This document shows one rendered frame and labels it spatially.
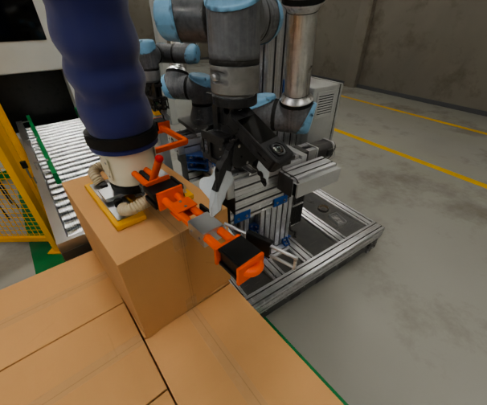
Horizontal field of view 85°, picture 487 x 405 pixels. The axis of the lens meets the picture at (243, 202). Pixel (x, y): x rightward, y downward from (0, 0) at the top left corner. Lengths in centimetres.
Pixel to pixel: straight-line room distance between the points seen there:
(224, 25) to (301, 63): 54
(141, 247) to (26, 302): 72
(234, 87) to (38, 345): 114
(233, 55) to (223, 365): 93
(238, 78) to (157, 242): 59
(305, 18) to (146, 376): 118
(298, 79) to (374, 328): 147
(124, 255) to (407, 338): 161
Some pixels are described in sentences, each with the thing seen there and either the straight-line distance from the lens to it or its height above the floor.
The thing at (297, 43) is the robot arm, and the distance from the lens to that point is 90.
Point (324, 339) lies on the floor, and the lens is 176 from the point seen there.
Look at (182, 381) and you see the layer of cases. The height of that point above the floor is 54.
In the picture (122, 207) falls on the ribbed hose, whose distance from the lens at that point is 90.
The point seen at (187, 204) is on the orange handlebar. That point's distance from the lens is 74.
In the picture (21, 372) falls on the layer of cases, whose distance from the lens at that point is 128.
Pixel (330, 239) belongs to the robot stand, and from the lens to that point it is 199.
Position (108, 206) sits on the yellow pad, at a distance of 102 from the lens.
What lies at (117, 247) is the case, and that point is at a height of 94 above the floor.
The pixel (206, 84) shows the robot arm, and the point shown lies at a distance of 143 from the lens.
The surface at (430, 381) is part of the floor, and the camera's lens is 187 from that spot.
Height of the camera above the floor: 151
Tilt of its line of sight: 36 degrees down
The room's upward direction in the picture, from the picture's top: straight up
